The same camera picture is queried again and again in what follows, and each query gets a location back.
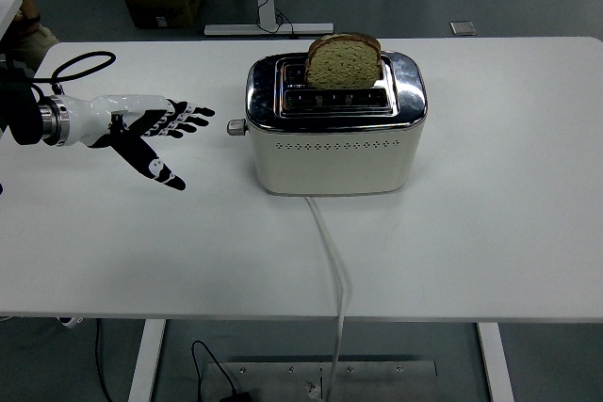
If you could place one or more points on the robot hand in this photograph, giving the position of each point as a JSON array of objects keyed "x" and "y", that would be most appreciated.
[{"x": 118, "y": 112}]

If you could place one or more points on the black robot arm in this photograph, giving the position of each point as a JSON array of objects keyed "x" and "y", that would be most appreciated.
[{"x": 21, "y": 115}]

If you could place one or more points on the silver toaster lever knob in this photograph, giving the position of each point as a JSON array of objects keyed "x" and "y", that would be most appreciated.
[{"x": 236, "y": 127}]

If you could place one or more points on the cream and chrome toaster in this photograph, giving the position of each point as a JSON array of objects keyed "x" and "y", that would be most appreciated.
[{"x": 330, "y": 162}]

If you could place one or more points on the person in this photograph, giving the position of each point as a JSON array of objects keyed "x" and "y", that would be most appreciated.
[{"x": 33, "y": 44}]

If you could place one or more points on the brown cardboard box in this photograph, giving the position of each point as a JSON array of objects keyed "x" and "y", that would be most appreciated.
[{"x": 162, "y": 6}]

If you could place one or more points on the white side table top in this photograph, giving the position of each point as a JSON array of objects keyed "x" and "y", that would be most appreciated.
[{"x": 7, "y": 9}]

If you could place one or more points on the small white object under table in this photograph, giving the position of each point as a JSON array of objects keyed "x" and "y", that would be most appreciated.
[{"x": 70, "y": 322}]

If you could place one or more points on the brown bread slice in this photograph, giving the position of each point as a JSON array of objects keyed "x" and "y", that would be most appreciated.
[{"x": 344, "y": 68}]

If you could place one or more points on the white table leg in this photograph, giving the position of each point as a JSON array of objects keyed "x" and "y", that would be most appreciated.
[
  {"x": 494, "y": 364},
  {"x": 146, "y": 359}
]

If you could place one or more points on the grey floor socket plate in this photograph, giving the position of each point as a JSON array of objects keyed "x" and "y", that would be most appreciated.
[{"x": 463, "y": 28}]

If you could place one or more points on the grey metal plate with screws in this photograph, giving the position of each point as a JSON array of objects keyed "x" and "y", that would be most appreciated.
[{"x": 377, "y": 381}]

